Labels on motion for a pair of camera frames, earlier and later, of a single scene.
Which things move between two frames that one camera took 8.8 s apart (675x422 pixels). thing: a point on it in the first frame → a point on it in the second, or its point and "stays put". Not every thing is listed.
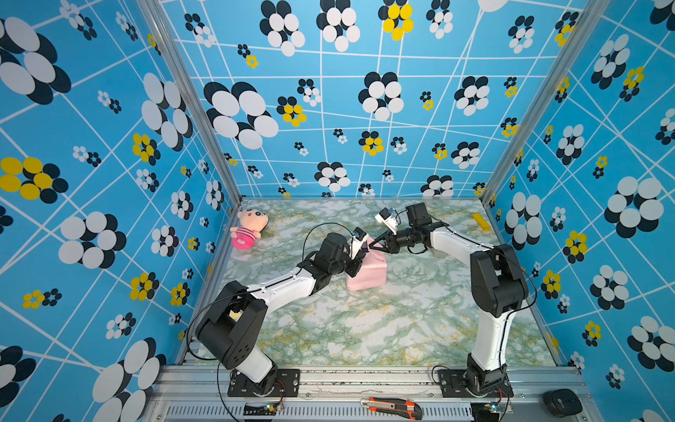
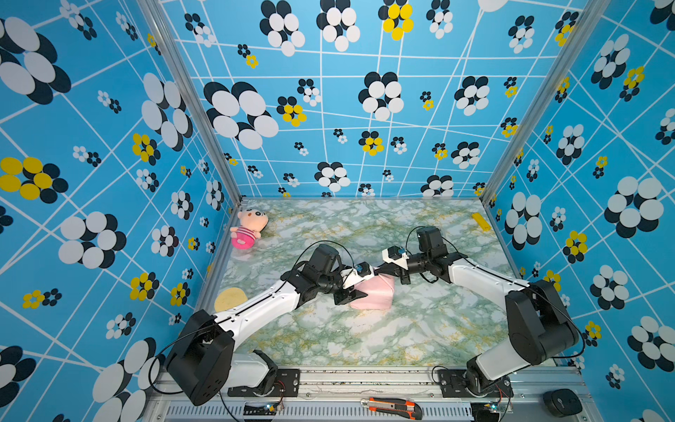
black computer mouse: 562,402 stays put
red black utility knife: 391,406 stays put
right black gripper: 388,239 → 388,270
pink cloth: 373,269 → 380,289
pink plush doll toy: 253,222 stays put
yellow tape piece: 482,221 stays put
